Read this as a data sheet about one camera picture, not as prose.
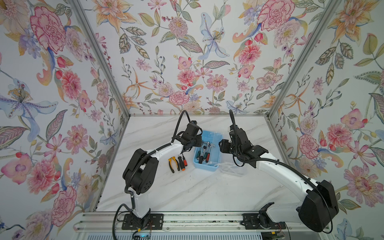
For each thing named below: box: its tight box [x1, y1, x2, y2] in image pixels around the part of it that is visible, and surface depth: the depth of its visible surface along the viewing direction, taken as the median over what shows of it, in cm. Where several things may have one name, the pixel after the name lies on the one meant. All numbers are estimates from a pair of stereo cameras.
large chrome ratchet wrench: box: [199, 145, 207, 164], surface depth 100 cm
